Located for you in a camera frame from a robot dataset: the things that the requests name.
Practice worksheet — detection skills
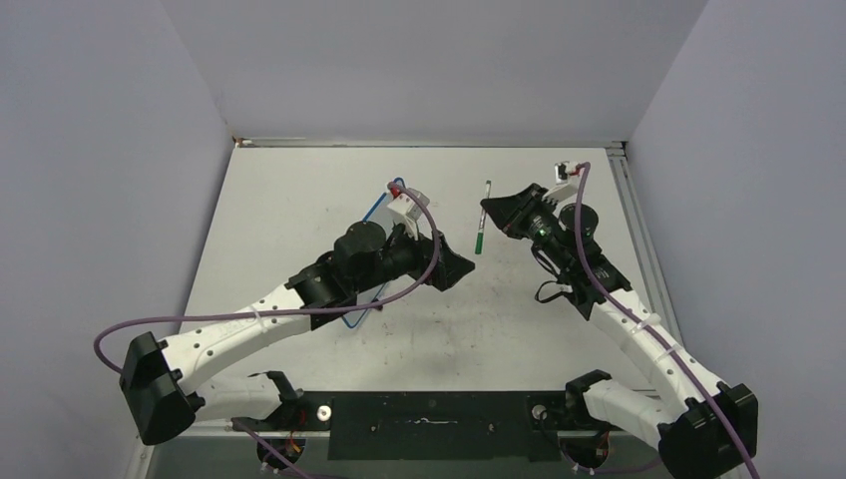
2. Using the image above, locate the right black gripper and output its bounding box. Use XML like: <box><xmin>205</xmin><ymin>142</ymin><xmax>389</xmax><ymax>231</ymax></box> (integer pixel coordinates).
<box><xmin>481</xmin><ymin>184</ymin><xmax>571</xmax><ymax>270</ymax></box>

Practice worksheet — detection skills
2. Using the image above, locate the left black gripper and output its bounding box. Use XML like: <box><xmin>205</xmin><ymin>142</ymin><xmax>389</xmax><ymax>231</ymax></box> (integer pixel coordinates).
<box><xmin>352</xmin><ymin>216</ymin><xmax>473</xmax><ymax>294</ymax></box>

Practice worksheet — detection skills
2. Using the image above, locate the blue framed whiteboard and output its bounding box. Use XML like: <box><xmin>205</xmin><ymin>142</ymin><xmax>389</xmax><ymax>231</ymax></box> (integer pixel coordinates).
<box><xmin>342</xmin><ymin>190</ymin><xmax>394</xmax><ymax>330</ymax></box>

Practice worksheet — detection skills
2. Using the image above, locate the green capped marker pen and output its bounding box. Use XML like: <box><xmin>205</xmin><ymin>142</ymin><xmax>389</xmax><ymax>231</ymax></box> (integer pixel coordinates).
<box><xmin>474</xmin><ymin>180</ymin><xmax>492</xmax><ymax>255</ymax></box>

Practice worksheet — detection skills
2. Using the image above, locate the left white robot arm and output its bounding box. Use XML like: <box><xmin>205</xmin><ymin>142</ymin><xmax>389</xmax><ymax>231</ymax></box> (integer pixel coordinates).
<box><xmin>119</xmin><ymin>222</ymin><xmax>475</xmax><ymax>445</ymax></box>

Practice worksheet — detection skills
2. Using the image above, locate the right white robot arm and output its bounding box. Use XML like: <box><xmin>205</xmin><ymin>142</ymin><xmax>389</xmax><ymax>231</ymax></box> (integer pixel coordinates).
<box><xmin>480</xmin><ymin>184</ymin><xmax>758</xmax><ymax>478</ymax></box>

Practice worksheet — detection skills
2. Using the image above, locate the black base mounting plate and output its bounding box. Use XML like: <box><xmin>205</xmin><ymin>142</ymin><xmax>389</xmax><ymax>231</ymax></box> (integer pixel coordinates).
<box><xmin>244</xmin><ymin>390</ymin><xmax>610</xmax><ymax>462</ymax></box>

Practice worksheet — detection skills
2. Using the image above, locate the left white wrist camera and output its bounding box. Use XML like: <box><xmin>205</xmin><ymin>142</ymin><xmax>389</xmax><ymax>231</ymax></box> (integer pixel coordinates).
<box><xmin>387</xmin><ymin>188</ymin><xmax>430</xmax><ymax>240</ymax></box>

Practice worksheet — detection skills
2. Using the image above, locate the aluminium frame rail right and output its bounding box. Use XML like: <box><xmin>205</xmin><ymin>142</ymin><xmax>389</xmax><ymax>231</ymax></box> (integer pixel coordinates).
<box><xmin>606</xmin><ymin>142</ymin><xmax>684</xmax><ymax>345</ymax></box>

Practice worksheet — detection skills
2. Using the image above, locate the aluminium frame rail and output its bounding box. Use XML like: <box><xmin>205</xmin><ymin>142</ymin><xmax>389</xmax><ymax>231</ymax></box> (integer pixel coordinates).
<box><xmin>606</xmin><ymin>142</ymin><xmax>684</xmax><ymax>345</ymax></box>
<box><xmin>234</xmin><ymin>138</ymin><xmax>626</xmax><ymax>150</ymax></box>

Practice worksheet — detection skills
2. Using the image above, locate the aluminium frame rail back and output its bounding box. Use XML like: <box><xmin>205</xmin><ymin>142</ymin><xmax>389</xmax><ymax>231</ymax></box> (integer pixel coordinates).
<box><xmin>234</xmin><ymin>138</ymin><xmax>626</xmax><ymax>150</ymax></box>

